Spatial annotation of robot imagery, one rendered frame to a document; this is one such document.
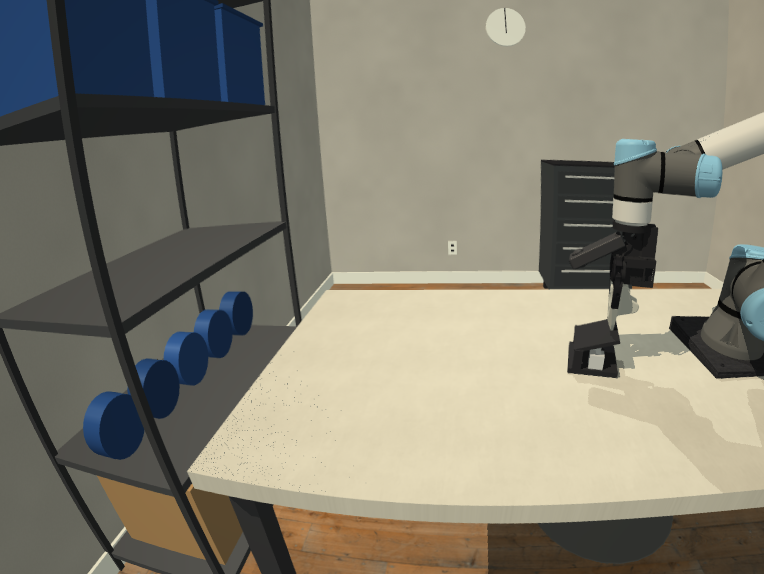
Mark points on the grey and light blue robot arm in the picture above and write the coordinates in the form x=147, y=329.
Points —
x=641, y=170

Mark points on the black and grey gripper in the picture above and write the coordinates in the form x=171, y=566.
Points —
x=639, y=253

